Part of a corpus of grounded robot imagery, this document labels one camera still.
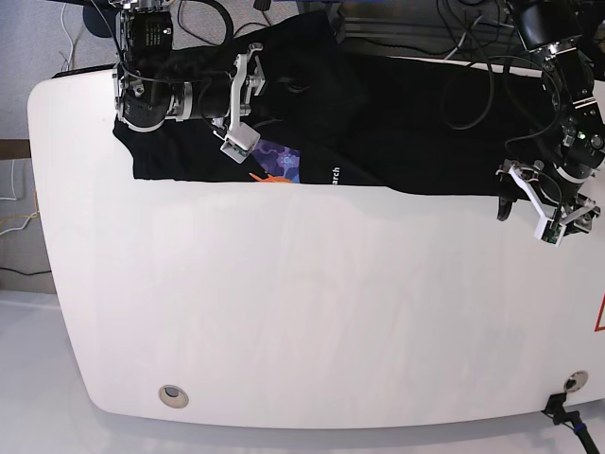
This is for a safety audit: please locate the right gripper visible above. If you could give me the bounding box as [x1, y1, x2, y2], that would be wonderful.
[212, 43, 266, 137]

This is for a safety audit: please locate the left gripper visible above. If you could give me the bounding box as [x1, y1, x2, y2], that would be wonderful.
[496, 160, 600, 235]

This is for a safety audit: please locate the black T-shirt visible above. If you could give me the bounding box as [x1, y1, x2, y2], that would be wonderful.
[113, 11, 554, 199]

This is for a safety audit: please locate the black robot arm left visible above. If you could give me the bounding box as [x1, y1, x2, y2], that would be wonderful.
[496, 1, 604, 245]

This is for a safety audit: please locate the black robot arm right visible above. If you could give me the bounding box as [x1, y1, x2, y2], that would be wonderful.
[110, 1, 266, 141]

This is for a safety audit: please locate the round blue-grey stand base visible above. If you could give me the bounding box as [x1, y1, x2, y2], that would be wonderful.
[82, 5, 118, 38]

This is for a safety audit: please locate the red warning sticker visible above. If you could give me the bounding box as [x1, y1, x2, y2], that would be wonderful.
[595, 297, 605, 332]

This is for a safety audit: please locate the table grommet hole right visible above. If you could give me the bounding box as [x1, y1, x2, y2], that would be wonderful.
[563, 371, 588, 393]

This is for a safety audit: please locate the table grommet hole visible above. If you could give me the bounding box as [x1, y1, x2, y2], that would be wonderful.
[158, 385, 189, 410]
[563, 371, 588, 393]

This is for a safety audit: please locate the table grommet hole left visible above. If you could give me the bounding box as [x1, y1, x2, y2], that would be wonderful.
[158, 385, 189, 410]

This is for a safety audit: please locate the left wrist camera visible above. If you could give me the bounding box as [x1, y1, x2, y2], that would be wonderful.
[534, 218, 566, 246]

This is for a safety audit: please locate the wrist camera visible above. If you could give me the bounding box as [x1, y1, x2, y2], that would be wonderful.
[220, 123, 260, 164]
[534, 218, 566, 246]

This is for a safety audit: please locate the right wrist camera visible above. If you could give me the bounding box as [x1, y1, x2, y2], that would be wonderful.
[220, 123, 260, 164]

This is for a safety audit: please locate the white cable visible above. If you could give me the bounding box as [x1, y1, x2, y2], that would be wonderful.
[59, 4, 77, 67]

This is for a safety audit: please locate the black clamp with cable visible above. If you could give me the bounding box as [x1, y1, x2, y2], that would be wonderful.
[543, 393, 599, 454]

